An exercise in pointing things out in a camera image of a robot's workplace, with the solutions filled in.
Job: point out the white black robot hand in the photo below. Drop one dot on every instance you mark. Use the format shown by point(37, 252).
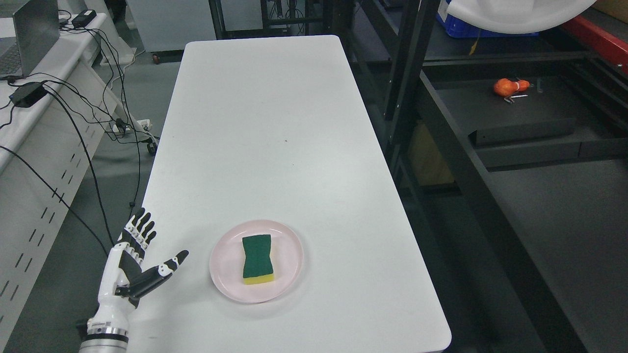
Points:
point(124, 282)

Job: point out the green yellow sponge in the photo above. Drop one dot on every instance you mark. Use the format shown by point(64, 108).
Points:
point(258, 267)

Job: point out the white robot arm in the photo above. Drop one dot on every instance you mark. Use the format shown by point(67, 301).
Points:
point(103, 338)

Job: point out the pink round plate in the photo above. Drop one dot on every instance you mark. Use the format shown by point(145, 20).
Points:
point(227, 262)

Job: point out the white perforated desk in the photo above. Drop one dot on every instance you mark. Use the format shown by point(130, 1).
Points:
point(44, 156)

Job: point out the white rectangular table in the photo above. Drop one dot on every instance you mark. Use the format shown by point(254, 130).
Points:
point(275, 128)

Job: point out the black power adapter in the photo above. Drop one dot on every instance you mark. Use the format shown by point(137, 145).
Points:
point(27, 95)

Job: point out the black power brick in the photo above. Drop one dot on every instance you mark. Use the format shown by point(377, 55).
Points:
point(84, 18)

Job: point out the grey laptop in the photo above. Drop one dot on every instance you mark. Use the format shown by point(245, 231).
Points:
point(28, 31)

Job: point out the black metal shelving rack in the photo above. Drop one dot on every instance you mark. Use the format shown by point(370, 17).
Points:
point(520, 204)

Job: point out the orange plastic toy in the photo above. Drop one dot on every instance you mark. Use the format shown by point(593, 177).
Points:
point(505, 87)

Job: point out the red metal beam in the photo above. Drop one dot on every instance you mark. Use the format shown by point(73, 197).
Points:
point(607, 45)

